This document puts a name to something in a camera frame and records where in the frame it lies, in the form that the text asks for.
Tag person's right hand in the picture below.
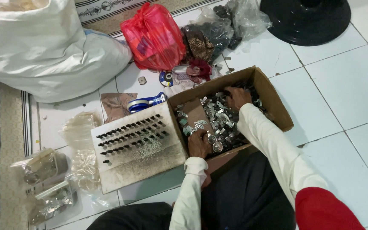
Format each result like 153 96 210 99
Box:
224 86 253 112

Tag person's left hand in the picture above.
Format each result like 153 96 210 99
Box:
187 129 213 160

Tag brown cardboard box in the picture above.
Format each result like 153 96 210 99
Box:
167 66 294 174

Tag heap of small metal parts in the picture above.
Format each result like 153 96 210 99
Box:
174 81 267 155

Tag red cloth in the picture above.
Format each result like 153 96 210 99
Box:
187 58 213 84

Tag brown patterned cloth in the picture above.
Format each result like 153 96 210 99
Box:
181 25 215 64

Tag clear bag of dark parts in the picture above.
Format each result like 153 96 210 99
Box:
181 6 243 63

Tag round cutting disc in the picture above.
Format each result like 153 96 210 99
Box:
159 70 174 87

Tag blue tape dispenser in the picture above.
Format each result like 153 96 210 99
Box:
127 92 168 114

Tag white foam block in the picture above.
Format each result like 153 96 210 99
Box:
90 102 188 195

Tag rows of black pegs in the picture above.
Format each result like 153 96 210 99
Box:
96 115 170 164

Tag person's dark trousers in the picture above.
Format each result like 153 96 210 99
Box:
86 151 297 230

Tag crumpled clear plastic bag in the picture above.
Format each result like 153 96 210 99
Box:
226 0 273 41

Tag brown paper piece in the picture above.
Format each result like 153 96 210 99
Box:
101 93 138 123

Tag red plastic bag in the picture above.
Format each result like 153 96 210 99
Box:
120 2 187 71

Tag black round fan base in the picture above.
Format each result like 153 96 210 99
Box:
260 0 352 47

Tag stack of clear plastic bags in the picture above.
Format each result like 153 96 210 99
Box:
58 111 103 192

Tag clear bag of packed parts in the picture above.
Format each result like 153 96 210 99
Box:
26 180 79 227
10 148 72 186

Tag large white sack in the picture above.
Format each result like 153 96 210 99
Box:
0 0 133 103

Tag patterned floor mat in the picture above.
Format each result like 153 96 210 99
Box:
0 75 41 230

